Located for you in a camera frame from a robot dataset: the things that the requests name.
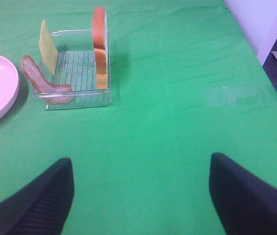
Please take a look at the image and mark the green tablecloth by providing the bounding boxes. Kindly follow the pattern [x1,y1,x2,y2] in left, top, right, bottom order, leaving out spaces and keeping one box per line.
[0,0,277,235]

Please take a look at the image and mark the curved bacon strip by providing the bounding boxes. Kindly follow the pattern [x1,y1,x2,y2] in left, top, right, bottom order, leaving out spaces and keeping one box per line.
[21,55,73,104]

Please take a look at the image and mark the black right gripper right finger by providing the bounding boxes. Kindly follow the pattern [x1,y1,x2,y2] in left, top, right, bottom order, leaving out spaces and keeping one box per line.
[208,153,277,235]

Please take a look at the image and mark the bread slice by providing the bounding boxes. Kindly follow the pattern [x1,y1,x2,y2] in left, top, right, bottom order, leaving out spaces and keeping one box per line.
[92,6,108,90]

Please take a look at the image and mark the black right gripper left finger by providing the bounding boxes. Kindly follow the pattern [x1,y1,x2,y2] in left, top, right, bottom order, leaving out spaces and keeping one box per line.
[0,158,74,235]

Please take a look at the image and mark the clear right plastic tray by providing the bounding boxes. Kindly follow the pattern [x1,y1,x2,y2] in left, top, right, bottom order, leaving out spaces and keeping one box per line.
[33,29,112,110]

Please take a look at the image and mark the yellow cheese slice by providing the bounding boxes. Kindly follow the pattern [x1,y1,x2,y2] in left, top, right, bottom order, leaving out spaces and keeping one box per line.
[39,20,58,75]

